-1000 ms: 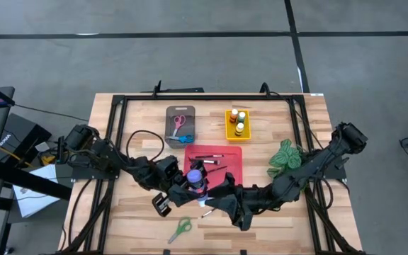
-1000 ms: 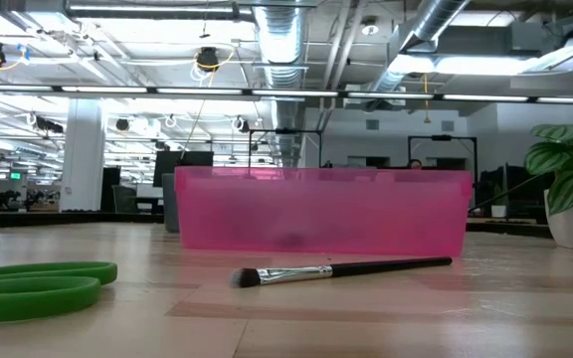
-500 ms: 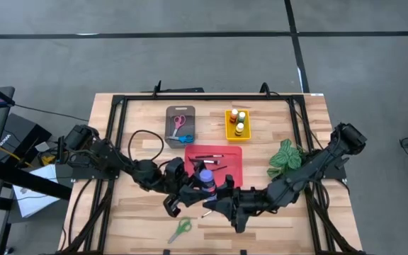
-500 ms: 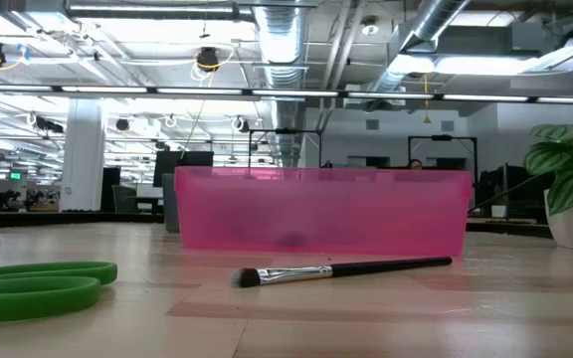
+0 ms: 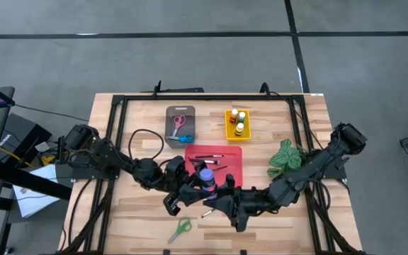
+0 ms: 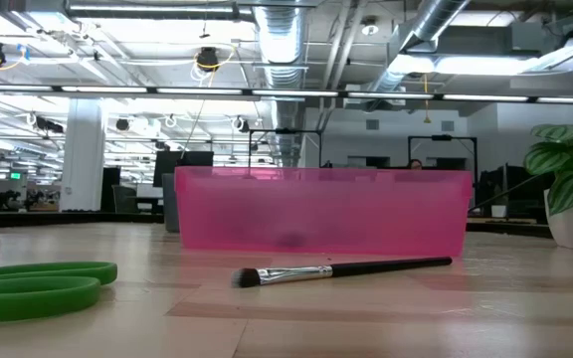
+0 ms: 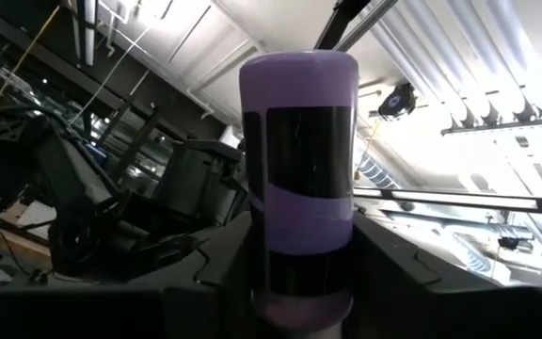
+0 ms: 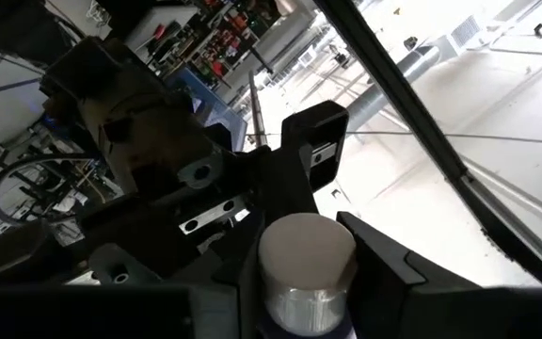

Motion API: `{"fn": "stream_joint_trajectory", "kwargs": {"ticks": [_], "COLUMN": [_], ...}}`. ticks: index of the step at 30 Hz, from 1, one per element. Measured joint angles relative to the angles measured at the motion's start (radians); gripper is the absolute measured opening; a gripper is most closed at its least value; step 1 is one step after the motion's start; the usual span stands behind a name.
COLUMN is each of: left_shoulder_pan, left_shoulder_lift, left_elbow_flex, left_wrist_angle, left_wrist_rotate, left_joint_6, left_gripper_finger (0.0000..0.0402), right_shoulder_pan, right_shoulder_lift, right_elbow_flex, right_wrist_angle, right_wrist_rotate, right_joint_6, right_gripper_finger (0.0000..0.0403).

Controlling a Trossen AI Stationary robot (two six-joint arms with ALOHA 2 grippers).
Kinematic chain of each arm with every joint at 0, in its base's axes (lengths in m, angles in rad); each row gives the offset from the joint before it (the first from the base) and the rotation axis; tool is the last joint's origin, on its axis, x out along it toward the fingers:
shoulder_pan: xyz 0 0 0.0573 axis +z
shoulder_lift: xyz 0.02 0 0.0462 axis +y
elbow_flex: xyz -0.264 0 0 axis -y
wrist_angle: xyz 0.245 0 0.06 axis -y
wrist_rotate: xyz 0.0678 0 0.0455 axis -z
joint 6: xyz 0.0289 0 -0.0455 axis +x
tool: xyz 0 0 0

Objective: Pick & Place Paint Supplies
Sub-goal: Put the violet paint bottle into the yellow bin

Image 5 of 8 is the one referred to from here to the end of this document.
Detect green-handled scissors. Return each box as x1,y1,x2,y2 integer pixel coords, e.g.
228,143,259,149
167,217,193,244

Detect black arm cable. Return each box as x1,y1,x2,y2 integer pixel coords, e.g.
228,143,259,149
127,127,165,161
305,176,333,212

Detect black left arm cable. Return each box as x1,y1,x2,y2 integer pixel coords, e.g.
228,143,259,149
127,127,165,161

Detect blue-handled scissors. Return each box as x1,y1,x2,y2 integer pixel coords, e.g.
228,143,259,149
166,133,196,145

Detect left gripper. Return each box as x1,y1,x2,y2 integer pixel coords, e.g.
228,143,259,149
163,155,209,217

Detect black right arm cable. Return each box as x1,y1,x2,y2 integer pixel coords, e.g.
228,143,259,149
305,176,333,212

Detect black bracket bar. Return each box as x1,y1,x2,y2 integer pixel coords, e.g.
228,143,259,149
142,80,205,96

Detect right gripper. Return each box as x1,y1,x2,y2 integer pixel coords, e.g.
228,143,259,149
203,173,259,233

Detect pink translucent plastic tray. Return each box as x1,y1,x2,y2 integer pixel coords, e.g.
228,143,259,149
184,144,244,188

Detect black support beam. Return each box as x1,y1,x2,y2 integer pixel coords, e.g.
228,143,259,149
0,161,73,201

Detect striped-leaf plant in white pot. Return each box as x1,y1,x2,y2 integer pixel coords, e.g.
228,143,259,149
266,138,307,179

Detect yellow cable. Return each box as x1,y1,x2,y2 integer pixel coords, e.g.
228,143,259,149
0,145,57,167

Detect thin black monitor cable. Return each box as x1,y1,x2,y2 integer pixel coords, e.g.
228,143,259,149
14,103,90,123

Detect grey translucent plastic bin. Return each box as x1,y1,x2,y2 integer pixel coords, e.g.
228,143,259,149
164,105,196,149

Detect black power cable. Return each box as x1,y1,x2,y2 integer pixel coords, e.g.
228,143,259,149
67,178,95,249

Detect purple paint bottle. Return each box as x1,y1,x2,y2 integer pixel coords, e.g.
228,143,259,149
198,167,218,195

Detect black aluminium table frame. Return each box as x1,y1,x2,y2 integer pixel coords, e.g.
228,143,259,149
60,92,366,255

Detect yellow mesh plastic basket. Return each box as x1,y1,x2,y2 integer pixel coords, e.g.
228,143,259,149
224,108,252,142

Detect black arched cable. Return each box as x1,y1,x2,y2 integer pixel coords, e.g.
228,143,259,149
259,81,279,97

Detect white paper sheet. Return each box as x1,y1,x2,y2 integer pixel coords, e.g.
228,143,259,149
12,164,62,218

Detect pink-handled scissors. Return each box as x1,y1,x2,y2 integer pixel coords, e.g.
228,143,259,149
171,113,187,137

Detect black computer case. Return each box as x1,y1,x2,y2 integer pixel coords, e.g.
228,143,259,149
0,113,53,168

